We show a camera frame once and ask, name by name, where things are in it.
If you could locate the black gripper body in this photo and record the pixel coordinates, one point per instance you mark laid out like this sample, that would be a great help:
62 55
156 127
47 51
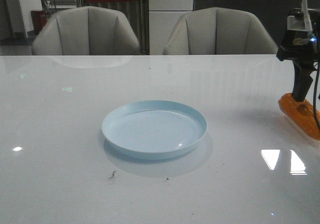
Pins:
297 45

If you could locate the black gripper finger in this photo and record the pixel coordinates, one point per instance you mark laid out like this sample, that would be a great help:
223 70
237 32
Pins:
303 80

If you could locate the orange plastic corn cob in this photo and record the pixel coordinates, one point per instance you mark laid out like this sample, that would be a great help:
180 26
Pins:
301 113

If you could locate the light blue round plate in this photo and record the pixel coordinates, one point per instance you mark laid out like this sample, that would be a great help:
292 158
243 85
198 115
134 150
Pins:
154 129

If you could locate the dark grey counter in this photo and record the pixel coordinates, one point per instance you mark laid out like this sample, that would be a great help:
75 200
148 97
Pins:
272 13

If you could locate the right grey upholstered chair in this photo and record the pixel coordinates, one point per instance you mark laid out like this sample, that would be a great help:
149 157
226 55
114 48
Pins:
219 31

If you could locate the grey upholstered chair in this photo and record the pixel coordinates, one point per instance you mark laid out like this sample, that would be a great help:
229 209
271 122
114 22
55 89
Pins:
87 30
219 31

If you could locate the white cabinet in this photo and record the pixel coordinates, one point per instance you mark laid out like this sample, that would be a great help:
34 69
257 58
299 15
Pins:
163 15

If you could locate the left grey upholstered chair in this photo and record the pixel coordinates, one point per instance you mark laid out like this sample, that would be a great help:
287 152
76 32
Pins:
87 30

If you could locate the red trash bin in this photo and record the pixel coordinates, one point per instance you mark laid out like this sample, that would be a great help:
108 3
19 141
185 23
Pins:
38 20

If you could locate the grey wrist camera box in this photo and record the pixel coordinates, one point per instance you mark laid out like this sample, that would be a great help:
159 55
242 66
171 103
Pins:
295 19

